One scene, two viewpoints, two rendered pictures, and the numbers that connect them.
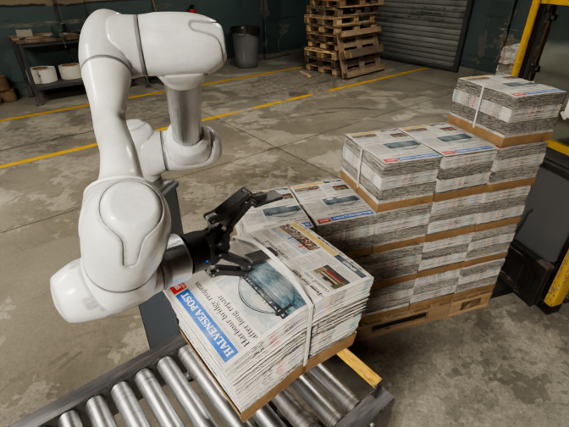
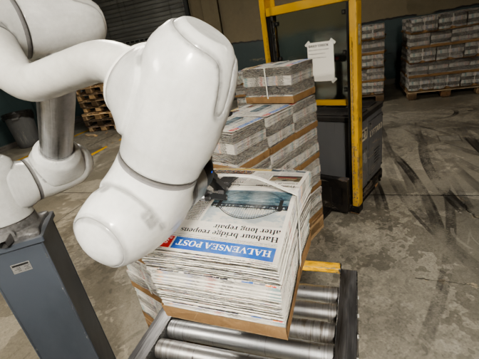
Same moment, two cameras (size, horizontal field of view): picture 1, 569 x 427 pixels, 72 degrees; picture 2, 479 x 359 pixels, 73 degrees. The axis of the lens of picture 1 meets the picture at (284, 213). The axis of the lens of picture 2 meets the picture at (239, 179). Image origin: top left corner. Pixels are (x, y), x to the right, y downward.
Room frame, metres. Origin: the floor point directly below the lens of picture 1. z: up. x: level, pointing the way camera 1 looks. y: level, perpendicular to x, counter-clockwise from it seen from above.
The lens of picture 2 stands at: (0.08, 0.35, 1.50)
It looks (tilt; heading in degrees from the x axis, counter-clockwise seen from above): 24 degrees down; 332
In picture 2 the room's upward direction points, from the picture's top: 10 degrees counter-clockwise
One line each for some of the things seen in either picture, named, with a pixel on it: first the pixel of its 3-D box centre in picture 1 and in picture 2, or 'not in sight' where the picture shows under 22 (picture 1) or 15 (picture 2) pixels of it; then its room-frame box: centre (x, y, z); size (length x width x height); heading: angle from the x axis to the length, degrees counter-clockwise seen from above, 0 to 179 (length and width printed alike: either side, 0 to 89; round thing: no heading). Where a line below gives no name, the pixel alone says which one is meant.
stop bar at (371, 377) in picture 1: (323, 334); (271, 262); (0.81, -0.12, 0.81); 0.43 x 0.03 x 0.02; 39
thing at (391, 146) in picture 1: (390, 144); (223, 123); (1.68, -0.48, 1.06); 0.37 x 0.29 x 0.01; 18
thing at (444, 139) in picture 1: (444, 137); (254, 110); (1.76, -0.76, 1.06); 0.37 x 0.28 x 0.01; 19
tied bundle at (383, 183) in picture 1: (386, 168); (226, 143); (1.68, -0.48, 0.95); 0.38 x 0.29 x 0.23; 18
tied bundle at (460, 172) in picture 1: (439, 160); (256, 128); (1.77, -0.76, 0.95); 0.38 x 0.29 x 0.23; 19
